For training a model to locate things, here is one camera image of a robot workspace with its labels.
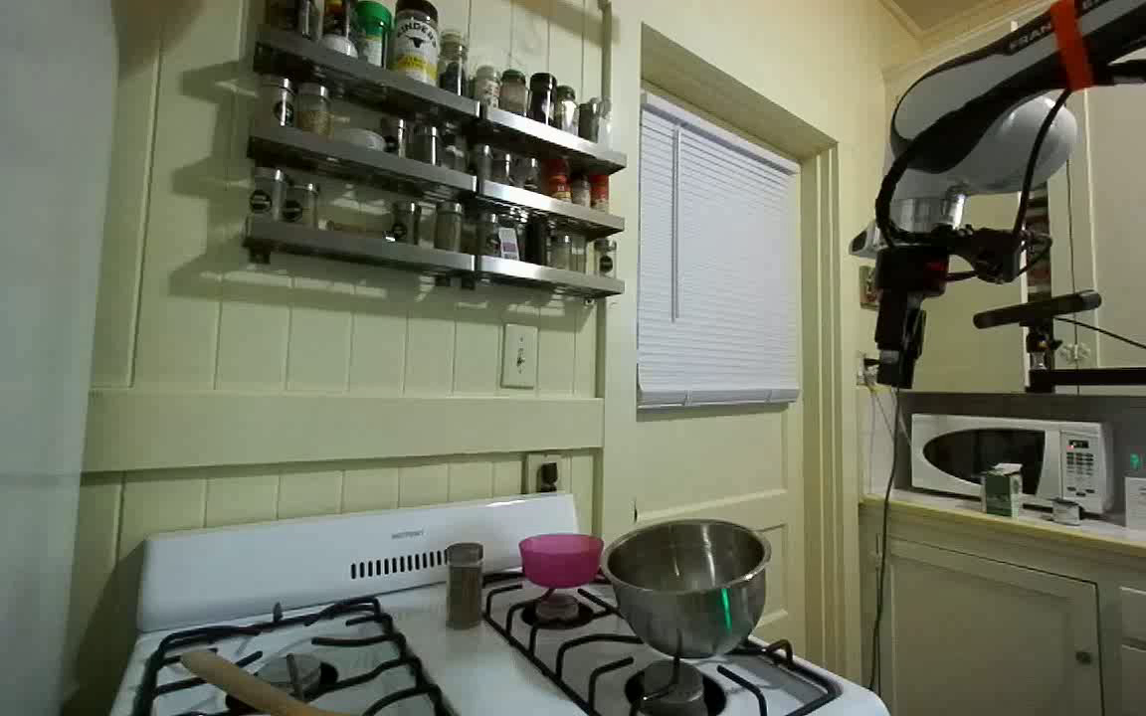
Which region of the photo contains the metal lidded spice shaker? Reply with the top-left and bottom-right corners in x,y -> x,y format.
444,536 -> 489,632

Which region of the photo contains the green lidded jar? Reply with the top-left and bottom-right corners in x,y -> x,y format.
349,0 -> 398,68

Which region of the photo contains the wooden spoon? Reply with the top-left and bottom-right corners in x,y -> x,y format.
176,642 -> 339,716

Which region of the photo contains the large jar with white label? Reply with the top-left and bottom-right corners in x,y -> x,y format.
390,0 -> 446,87

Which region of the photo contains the white microwave oven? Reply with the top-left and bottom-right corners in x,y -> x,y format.
909,409 -> 1120,517

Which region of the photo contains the pink plastic bowl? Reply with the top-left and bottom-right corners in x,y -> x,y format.
517,530 -> 609,593

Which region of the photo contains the white refrigerator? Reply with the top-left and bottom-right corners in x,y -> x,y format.
0,0 -> 121,716

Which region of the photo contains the small glass spice jar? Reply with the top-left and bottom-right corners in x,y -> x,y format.
498,68 -> 534,115
290,78 -> 335,140

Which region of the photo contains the wall outlet with black plug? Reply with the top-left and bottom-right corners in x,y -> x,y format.
527,449 -> 567,495

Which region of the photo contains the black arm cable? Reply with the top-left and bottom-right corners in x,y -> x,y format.
1009,51 -> 1146,261

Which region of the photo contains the cream wall switch plate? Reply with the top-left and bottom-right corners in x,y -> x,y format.
501,319 -> 543,393

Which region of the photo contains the cream panel door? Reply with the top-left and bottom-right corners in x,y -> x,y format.
631,25 -> 847,666

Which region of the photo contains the white gas stove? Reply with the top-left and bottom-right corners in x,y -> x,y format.
108,491 -> 895,716

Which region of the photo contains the dark spice jar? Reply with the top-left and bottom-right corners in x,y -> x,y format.
527,68 -> 558,127

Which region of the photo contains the white window blind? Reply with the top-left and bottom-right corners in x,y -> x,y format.
632,92 -> 804,413

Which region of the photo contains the black camera on tripod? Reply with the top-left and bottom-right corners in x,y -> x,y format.
970,286 -> 1146,396

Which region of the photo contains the stainless steel pot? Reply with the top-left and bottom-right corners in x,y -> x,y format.
600,517 -> 776,664

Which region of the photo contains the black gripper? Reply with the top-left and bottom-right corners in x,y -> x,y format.
872,242 -> 954,393

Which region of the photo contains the small green carton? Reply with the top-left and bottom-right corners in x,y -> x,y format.
979,456 -> 1026,520

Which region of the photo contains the black stove grate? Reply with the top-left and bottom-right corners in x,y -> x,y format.
131,593 -> 449,716
482,567 -> 847,716

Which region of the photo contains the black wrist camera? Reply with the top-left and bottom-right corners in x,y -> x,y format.
942,225 -> 1026,286

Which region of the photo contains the red spice jar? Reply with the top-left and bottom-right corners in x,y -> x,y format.
543,151 -> 579,201

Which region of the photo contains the cream kitchen cabinet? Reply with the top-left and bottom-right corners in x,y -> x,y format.
861,487 -> 1146,716

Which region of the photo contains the metal spice rack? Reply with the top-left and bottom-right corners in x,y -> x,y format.
241,25 -> 631,296

